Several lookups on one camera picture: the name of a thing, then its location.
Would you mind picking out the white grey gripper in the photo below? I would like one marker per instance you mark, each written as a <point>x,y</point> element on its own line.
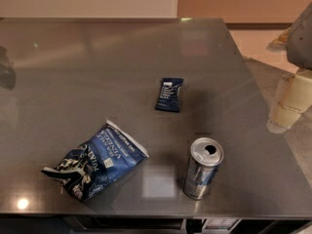
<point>302,43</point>

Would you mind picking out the blue chip bag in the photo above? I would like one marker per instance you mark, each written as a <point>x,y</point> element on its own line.
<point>98,162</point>

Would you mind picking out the silver blue drink can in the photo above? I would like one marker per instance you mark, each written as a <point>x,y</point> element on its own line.
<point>206,155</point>

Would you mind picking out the blue rxbar blueberry bar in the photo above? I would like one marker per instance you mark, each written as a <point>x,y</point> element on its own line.
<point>168,99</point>

